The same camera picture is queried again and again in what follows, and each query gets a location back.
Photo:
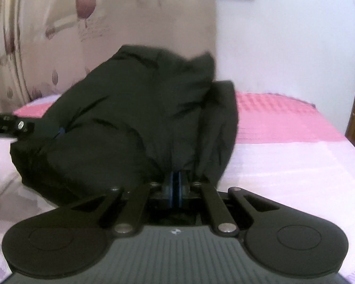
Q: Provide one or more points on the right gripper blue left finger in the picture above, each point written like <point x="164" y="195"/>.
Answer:
<point x="171" y="190"/>

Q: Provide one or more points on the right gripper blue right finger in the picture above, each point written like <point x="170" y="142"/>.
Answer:
<point x="180" y="188"/>

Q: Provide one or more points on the large black jacket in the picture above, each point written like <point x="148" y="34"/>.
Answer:
<point x="138" y="117"/>

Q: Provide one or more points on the beige leaf print curtain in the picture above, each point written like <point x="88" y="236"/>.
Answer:
<point x="46" y="46"/>

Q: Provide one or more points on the pink white checkered bedsheet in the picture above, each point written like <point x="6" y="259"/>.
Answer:
<point x="285" y="151"/>

